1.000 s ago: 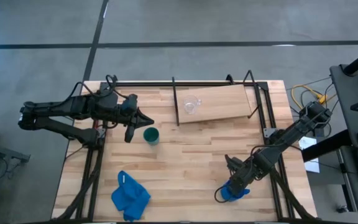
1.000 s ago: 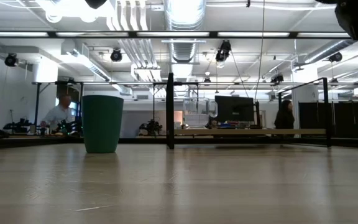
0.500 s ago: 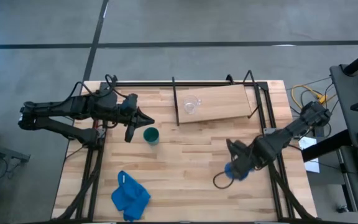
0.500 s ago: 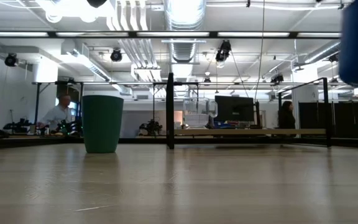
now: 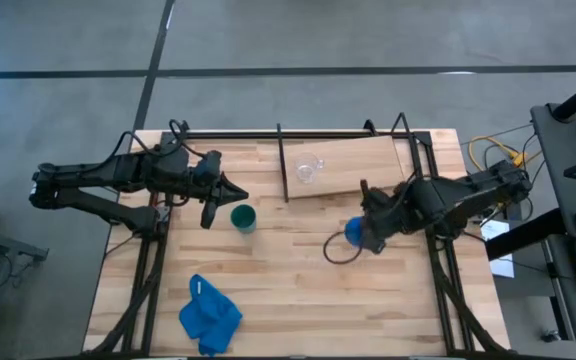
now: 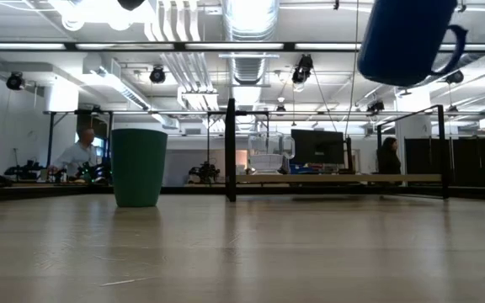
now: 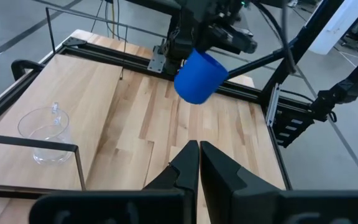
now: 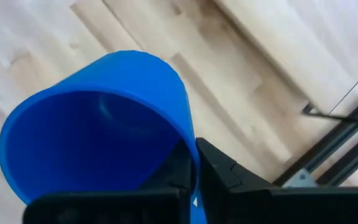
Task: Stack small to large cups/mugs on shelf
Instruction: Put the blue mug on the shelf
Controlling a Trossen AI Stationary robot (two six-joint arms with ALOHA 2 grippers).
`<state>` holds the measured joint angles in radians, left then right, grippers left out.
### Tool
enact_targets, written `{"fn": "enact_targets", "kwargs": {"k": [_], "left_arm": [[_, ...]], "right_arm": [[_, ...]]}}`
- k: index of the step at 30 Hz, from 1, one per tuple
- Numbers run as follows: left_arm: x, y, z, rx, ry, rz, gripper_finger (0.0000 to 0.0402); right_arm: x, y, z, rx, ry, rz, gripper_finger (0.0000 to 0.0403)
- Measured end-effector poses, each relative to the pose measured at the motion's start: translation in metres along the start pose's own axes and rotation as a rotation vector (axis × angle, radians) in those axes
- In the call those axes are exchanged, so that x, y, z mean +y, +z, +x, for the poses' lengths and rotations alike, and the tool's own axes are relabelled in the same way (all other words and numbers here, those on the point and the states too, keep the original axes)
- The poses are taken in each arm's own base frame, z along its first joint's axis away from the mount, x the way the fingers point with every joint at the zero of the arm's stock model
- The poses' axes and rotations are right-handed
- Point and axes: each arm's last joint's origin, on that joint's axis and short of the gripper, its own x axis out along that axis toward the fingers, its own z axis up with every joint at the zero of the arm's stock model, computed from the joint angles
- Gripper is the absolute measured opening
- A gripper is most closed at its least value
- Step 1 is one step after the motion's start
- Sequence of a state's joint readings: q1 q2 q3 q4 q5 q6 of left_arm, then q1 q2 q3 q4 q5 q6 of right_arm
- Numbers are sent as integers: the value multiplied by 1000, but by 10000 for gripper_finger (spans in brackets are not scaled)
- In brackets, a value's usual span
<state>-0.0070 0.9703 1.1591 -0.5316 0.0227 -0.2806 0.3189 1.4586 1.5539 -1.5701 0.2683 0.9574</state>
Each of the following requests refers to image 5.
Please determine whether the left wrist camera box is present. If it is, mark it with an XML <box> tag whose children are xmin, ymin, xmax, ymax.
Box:
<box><xmin>191</xmin><ymin>151</ymin><xmax>223</xmax><ymax>184</ymax></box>

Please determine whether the grey side stand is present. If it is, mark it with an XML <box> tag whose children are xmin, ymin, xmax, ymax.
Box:
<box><xmin>0</xmin><ymin>222</ymin><xmax>49</xmax><ymax>262</ymax></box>

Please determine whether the yellow cable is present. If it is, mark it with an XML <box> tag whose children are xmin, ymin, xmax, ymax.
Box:
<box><xmin>467</xmin><ymin>134</ymin><xmax>530</xmax><ymax>172</ymax></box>

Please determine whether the black cable loop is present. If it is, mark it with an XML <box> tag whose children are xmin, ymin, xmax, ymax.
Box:
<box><xmin>322</xmin><ymin>230</ymin><xmax>364</xmax><ymax>265</ymax></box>

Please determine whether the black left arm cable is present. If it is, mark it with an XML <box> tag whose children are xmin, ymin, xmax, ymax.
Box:
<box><xmin>110</xmin><ymin>118</ymin><xmax>207</xmax><ymax>161</ymax></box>

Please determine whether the dark green mug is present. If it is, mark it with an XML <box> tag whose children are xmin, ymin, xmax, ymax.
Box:
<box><xmin>229</xmin><ymin>203</ymin><xmax>258</xmax><ymax>235</ymax></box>

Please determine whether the black table frame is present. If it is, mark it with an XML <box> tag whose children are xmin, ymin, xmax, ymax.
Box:
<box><xmin>82</xmin><ymin>127</ymin><xmax>512</xmax><ymax>359</ymax></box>

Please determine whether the blue cloth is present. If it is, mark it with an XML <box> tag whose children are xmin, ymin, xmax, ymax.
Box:
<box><xmin>178</xmin><ymin>273</ymin><xmax>244</xmax><ymax>357</ymax></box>

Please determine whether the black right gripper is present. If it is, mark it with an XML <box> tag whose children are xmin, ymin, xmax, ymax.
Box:
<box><xmin>359</xmin><ymin>178</ymin><xmax>410</xmax><ymax>255</ymax></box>

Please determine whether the clear glass mug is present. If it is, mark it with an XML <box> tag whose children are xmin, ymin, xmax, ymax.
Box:
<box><xmin>294</xmin><ymin>151</ymin><xmax>326</xmax><ymax>185</ymax></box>

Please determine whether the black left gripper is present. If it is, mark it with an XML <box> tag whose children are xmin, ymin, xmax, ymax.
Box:
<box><xmin>187</xmin><ymin>171</ymin><xmax>250</xmax><ymax>230</ymax></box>

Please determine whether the blue mug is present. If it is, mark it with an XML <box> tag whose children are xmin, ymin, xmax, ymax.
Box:
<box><xmin>343</xmin><ymin>215</ymin><xmax>369</xmax><ymax>249</ymax></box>

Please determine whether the wooden shelf with black frame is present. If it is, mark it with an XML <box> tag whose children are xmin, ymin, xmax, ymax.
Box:
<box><xmin>275</xmin><ymin>112</ymin><xmax>423</xmax><ymax>204</ymax></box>

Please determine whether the black diagonal bar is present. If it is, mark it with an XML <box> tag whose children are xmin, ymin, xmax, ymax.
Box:
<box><xmin>485</xmin><ymin>207</ymin><xmax>569</xmax><ymax>261</ymax></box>

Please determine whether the white paper sheet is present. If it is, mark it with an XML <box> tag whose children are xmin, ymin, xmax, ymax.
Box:
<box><xmin>480</xmin><ymin>218</ymin><xmax>517</xmax><ymax>279</ymax></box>

